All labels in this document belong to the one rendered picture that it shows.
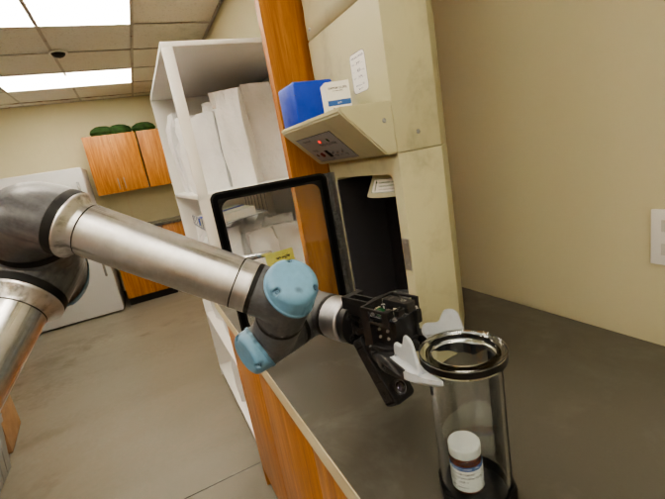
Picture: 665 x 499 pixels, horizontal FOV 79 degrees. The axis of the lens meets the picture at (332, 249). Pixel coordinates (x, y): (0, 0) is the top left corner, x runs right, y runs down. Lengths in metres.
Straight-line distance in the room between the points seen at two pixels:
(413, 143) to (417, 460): 0.57
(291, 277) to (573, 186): 0.76
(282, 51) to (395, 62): 0.40
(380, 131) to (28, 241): 0.59
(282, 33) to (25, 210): 0.77
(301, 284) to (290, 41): 0.77
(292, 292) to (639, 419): 0.60
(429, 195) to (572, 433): 0.48
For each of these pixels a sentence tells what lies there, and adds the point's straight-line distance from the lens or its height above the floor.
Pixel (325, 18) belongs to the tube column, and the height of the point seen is 1.73.
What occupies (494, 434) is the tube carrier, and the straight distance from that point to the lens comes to 0.57.
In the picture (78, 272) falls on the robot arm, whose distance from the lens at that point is 0.77.
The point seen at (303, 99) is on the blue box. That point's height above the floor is 1.56.
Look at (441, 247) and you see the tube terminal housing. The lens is 0.90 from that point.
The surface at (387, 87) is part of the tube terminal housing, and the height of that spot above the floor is 1.53.
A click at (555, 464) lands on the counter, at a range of 0.74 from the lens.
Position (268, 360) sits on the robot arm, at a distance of 0.66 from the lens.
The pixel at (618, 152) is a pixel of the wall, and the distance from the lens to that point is 1.04.
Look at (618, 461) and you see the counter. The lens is 0.77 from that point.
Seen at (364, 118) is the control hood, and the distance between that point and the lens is 0.79.
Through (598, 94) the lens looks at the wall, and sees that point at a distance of 1.06.
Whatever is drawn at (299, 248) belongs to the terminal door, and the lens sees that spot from 1.08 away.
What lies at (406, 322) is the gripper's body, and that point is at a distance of 0.60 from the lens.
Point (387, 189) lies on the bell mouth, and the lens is 0.93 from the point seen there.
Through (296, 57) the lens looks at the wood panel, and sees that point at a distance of 1.17.
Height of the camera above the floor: 1.43
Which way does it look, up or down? 13 degrees down
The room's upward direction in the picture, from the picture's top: 10 degrees counter-clockwise
